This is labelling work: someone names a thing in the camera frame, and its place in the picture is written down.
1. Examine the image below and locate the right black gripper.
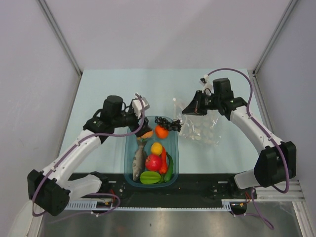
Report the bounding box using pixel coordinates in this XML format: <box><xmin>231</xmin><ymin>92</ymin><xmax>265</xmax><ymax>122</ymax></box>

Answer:
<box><xmin>183</xmin><ymin>90</ymin><xmax>221</xmax><ymax>116</ymax></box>

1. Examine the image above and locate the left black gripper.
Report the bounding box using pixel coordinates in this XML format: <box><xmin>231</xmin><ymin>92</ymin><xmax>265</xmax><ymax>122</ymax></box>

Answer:
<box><xmin>113</xmin><ymin>106</ymin><xmax>152</xmax><ymax>137</ymax></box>

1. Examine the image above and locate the clear zip top bag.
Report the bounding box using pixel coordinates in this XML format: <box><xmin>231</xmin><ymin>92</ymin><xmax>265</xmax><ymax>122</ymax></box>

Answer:
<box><xmin>173</xmin><ymin>98</ymin><xmax>221</xmax><ymax>146</ymax></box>

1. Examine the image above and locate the grey toy fish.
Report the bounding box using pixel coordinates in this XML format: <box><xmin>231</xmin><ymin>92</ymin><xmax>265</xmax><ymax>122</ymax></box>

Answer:
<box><xmin>132</xmin><ymin>139</ymin><xmax>148</xmax><ymax>181</ymax></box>

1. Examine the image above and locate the dark grape bunch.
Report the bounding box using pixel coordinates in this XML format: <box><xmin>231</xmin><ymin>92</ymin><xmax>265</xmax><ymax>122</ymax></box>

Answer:
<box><xmin>155</xmin><ymin>116</ymin><xmax>182</xmax><ymax>132</ymax></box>

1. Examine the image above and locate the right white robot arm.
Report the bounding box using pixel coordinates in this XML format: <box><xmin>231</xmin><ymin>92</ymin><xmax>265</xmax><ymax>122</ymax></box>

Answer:
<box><xmin>182</xmin><ymin>78</ymin><xmax>297</xmax><ymax>198</ymax></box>

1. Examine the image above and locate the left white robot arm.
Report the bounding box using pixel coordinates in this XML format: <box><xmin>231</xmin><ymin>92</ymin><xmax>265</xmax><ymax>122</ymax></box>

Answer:
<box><xmin>27</xmin><ymin>94</ymin><xmax>152</xmax><ymax>216</ymax></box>

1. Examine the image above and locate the peach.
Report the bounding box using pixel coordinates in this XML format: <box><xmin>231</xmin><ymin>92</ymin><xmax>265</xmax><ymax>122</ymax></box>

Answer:
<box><xmin>139</xmin><ymin>131</ymin><xmax>154</xmax><ymax>139</ymax></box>

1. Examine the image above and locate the orange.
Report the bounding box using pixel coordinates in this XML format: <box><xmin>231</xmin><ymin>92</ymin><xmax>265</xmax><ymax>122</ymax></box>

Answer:
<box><xmin>155</xmin><ymin>125</ymin><xmax>169</xmax><ymax>139</ymax></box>

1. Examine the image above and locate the blue transparent plastic bin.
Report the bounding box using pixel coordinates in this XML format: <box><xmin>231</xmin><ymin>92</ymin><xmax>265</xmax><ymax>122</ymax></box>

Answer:
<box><xmin>124</xmin><ymin>116</ymin><xmax>181</xmax><ymax>188</ymax></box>

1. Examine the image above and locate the red apple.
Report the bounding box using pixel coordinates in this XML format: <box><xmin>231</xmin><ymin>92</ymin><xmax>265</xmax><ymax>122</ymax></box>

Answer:
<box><xmin>145</xmin><ymin>154</ymin><xmax>162</xmax><ymax>171</ymax></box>

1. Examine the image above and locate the green star fruit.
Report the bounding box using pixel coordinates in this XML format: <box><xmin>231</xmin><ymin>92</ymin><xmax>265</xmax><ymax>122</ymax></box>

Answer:
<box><xmin>140</xmin><ymin>171</ymin><xmax>161</xmax><ymax>184</ymax></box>

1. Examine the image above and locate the red chili pepper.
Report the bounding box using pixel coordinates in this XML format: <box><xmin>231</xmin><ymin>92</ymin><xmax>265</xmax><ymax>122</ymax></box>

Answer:
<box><xmin>159</xmin><ymin>147</ymin><xmax>168</xmax><ymax>174</ymax></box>

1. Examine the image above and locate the green cucumber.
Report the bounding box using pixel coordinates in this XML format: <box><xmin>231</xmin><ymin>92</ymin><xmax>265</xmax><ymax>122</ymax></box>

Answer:
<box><xmin>164</xmin><ymin>153</ymin><xmax>174</xmax><ymax>182</ymax></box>

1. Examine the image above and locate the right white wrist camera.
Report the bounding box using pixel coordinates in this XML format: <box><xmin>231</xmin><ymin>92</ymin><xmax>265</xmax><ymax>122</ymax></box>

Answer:
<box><xmin>200</xmin><ymin>74</ymin><xmax>213</xmax><ymax>95</ymax></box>

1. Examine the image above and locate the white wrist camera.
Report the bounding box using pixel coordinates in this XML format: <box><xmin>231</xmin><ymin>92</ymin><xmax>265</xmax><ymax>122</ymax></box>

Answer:
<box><xmin>200</xmin><ymin>74</ymin><xmax>213</xmax><ymax>95</ymax></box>
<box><xmin>132</xmin><ymin>93</ymin><xmax>150</xmax><ymax>119</ymax></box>

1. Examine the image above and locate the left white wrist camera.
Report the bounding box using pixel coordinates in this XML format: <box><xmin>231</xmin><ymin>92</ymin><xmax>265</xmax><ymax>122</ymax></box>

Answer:
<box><xmin>132</xmin><ymin>93</ymin><xmax>150</xmax><ymax>119</ymax></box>

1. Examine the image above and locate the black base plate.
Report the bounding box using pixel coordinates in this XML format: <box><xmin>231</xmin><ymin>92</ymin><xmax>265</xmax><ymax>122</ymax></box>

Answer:
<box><xmin>69</xmin><ymin>172</ymin><xmax>258</xmax><ymax>208</ymax></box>

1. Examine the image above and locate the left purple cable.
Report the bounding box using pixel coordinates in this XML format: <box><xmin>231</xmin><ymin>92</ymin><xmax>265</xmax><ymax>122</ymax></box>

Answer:
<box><xmin>31</xmin><ymin>93</ymin><xmax>146</xmax><ymax>224</ymax></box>

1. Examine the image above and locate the white cable duct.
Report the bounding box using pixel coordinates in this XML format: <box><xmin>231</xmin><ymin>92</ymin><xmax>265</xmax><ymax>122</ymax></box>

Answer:
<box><xmin>65</xmin><ymin>200</ymin><xmax>232</xmax><ymax>212</ymax></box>

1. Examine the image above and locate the left aluminium frame post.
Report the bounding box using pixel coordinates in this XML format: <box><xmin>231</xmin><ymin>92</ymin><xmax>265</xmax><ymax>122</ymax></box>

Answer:
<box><xmin>37</xmin><ymin>0</ymin><xmax>83</xmax><ymax>76</ymax></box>

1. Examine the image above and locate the aluminium frame post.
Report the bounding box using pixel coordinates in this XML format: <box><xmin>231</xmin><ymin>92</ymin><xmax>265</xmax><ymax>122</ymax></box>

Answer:
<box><xmin>37</xmin><ymin>0</ymin><xmax>83</xmax><ymax>76</ymax></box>
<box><xmin>252</xmin><ymin>0</ymin><xmax>300</xmax><ymax>76</ymax></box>

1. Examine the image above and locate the right aluminium frame post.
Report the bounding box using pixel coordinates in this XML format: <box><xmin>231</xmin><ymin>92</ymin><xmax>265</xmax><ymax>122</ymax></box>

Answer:
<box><xmin>252</xmin><ymin>0</ymin><xmax>300</xmax><ymax>76</ymax></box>

